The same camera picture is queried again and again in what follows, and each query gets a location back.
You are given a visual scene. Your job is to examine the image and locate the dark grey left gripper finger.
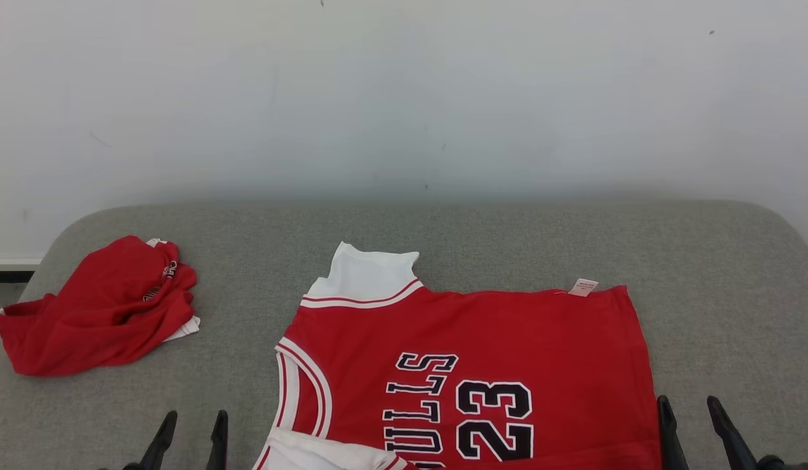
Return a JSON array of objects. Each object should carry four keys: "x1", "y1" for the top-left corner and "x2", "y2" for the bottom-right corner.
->
[
  {"x1": 205, "y1": 409, "x2": 229, "y2": 470},
  {"x1": 140, "y1": 410, "x2": 178, "y2": 470}
]

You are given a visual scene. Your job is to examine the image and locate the red Bulls basketball jersey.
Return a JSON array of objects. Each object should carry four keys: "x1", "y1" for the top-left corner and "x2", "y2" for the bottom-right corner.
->
[{"x1": 251, "y1": 242, "x2": 666, "y2": 470}]

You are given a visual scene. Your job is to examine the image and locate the grey fabric sofa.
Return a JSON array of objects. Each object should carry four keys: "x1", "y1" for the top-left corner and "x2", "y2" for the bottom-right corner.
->
[{"x1": 0, "y1": 199, "x2": 808, "y2": 470}]

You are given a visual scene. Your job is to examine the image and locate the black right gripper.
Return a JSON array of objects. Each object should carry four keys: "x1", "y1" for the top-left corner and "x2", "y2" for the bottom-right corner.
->
[{"x1": 657, "y1": 395, "x2": 808, "y2": 470}]

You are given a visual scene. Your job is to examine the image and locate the crumpled red jersey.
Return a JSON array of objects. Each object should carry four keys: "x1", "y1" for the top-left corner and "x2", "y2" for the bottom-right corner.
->
[{"x1": 0, "y1": 235, "x2": 201, "y2": 377}]

